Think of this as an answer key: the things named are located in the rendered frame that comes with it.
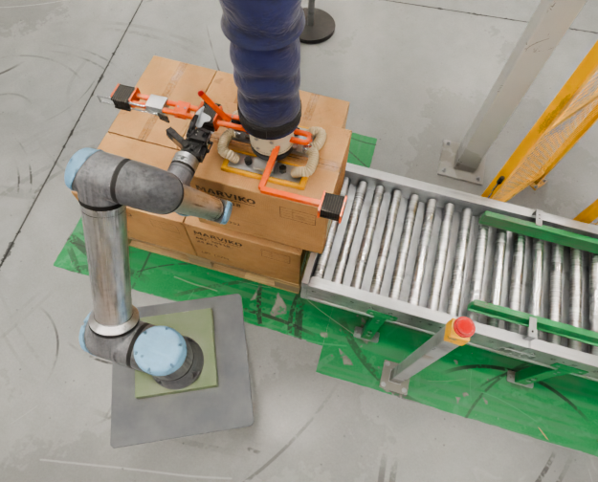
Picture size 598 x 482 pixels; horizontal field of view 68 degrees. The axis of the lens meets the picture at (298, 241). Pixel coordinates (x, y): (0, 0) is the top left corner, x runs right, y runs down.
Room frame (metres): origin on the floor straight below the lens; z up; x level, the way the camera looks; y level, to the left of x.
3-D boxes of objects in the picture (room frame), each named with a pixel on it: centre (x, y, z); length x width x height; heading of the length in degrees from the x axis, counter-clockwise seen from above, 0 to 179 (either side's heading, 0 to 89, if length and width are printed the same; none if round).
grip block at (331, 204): (0.78, -0.11, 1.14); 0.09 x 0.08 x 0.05; 167
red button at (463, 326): (0.42, -0.56, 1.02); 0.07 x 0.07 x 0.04
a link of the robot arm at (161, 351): (0.29, 0.42, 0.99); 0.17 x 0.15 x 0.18; 76
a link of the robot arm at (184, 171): (0.86, 0.45, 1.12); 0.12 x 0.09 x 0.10; 167
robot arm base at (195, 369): (0.29, 0.41, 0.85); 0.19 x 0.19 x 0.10
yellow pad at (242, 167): (1.01, 0.14, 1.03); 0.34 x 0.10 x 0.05; 77
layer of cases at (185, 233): (1.48, 0.45, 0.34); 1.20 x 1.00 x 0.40; 77
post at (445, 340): (0.42, -0.56, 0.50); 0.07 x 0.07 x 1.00; 77
